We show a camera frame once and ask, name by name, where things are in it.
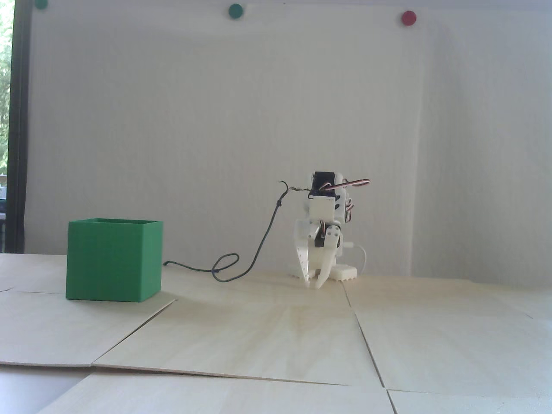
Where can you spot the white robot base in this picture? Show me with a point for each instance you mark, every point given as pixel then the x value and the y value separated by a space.
pixel 345 272

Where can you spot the green round magnet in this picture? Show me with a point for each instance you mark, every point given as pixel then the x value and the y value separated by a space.
pixel 41 3
pixel 235 10

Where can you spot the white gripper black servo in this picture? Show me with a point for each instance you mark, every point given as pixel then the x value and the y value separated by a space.
pixel 321 239

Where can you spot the black window frame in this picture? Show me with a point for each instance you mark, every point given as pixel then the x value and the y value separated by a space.
pixel 20 129

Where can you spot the red round magnet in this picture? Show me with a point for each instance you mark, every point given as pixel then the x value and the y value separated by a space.
pixel 409 18

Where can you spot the green open box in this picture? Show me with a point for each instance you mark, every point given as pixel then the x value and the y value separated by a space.
pixel 112 258

